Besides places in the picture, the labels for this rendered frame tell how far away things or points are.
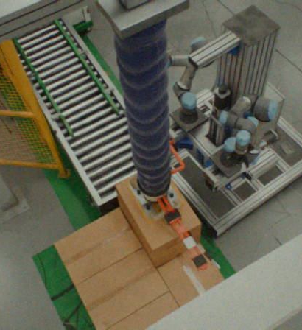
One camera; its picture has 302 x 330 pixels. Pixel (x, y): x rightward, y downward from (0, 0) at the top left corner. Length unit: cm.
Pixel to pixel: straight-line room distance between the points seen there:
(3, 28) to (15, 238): 317
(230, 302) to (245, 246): 360
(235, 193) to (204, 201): 29
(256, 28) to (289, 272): 229
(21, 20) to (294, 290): 126
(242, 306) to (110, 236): 309
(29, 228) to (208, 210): 167
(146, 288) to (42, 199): 155
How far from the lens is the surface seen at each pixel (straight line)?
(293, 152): 473
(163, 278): 377
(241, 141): 274
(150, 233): 346
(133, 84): 221
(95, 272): 383
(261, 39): 300
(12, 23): 175
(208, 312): 86
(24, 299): 449
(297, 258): 91
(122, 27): 184
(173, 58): 321
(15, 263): 461
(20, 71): 360
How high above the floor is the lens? 416
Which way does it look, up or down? 60 degrees down
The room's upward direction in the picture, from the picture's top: 6 degrees counter-clockwise
